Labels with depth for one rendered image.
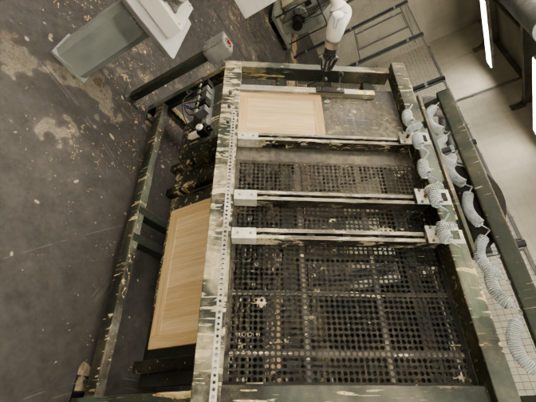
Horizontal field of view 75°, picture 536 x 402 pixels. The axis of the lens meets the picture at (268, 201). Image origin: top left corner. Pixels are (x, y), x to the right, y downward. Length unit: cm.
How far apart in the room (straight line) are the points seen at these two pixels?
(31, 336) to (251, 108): 177
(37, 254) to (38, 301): 24
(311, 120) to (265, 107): 33
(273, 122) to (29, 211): 148
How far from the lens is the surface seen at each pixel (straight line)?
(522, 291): 240
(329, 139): 222
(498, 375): 187
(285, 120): 237
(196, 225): 228
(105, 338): 214
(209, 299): 168
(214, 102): 248
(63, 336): 220
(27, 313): 212
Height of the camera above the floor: 186
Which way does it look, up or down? 25 degrees down
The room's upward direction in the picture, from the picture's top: 72 degrees clockwise
